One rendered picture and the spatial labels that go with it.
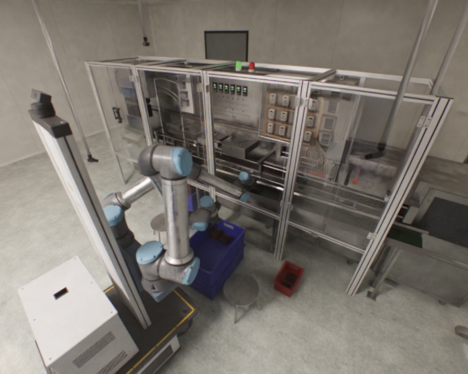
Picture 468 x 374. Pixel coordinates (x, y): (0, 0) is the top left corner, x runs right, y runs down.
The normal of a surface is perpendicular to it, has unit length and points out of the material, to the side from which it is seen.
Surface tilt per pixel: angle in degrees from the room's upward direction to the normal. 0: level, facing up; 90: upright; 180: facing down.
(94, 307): 0
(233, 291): 0
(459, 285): 90
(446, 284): 90
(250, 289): 0
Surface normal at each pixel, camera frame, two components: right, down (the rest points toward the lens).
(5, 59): 0.83, 0.31
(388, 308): 0.00, -0.83
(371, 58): -0.55, 0.47
